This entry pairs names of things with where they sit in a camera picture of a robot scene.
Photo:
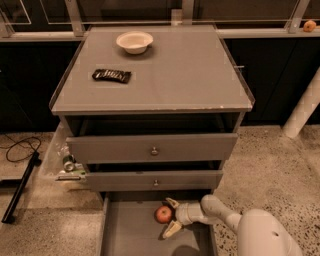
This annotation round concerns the white paper bowl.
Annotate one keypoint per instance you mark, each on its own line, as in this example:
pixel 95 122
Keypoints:
pixel 134 42

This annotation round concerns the red apple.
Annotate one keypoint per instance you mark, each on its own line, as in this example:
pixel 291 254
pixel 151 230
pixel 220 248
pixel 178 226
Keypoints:
pixel 163 214

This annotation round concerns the green soda can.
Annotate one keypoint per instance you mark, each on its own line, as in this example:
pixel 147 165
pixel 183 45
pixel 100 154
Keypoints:
pixel 68 163

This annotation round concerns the black candy bar wrapper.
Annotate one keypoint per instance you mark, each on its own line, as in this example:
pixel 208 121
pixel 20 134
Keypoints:
pixel 111 75

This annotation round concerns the grey drawer cabinet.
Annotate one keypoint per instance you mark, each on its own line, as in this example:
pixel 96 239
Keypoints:
pixel 184 83

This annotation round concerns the grey top drawer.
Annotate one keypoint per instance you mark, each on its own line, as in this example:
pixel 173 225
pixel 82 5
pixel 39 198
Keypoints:
pixel 151 148

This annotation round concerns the grey drawer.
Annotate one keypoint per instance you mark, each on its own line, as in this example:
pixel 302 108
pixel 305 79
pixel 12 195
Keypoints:
pixel 154 180
pixel 129 228
pixel 151 148

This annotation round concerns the grey middle drawer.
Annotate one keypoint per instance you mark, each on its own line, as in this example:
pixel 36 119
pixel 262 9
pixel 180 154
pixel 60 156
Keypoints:
pixel 154 180

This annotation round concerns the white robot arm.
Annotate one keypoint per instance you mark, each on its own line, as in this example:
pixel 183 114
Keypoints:
pixel 258 232

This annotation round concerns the white cylindrical post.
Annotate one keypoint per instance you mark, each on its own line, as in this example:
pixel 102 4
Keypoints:
pixel 304 108

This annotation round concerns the clear plastic trash bin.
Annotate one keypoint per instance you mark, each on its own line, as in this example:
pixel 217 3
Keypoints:
pixel 51 171

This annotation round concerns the black metal stand bar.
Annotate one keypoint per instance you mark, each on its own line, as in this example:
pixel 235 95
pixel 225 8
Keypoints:
pixel 8 217

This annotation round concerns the grey bottom drawer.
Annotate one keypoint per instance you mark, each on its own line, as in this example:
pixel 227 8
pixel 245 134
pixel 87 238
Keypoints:
pixel 129 228

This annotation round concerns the orange fruit on ledge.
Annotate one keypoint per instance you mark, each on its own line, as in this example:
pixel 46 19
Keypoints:
pixel 309 26

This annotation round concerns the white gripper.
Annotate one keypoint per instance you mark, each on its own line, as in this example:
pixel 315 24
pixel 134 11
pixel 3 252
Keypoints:
pixel 182 212

